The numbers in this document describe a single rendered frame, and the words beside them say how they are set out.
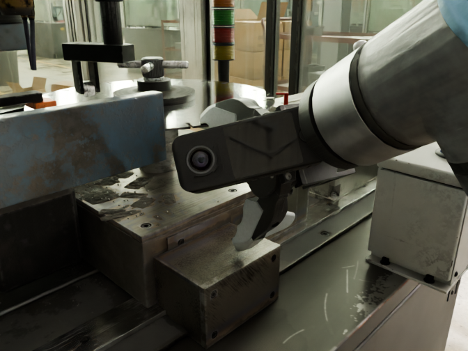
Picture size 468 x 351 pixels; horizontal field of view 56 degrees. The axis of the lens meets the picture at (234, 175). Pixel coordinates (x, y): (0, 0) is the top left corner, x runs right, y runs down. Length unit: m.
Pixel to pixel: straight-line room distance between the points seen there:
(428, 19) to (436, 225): 0.35
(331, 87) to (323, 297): 0.31
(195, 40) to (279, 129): 0.91
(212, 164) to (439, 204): 0.31
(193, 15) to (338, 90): 0.96
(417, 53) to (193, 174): 0.17
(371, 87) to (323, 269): 0.37
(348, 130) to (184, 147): 0.12
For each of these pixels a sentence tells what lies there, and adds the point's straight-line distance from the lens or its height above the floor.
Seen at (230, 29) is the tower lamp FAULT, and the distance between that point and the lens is 0.88.
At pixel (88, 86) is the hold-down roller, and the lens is 0.58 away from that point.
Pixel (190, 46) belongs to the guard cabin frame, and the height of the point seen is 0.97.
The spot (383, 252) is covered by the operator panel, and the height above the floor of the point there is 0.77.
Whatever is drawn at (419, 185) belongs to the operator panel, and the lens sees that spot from 0.55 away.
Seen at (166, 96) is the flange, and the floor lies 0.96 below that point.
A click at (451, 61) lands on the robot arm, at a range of 0.23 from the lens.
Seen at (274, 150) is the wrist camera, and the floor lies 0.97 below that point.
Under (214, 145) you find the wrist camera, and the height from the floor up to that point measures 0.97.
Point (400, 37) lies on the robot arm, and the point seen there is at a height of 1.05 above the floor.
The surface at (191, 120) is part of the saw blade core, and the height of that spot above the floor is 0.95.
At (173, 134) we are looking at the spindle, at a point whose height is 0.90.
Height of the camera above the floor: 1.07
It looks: 21 degrees down
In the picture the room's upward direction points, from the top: straight up
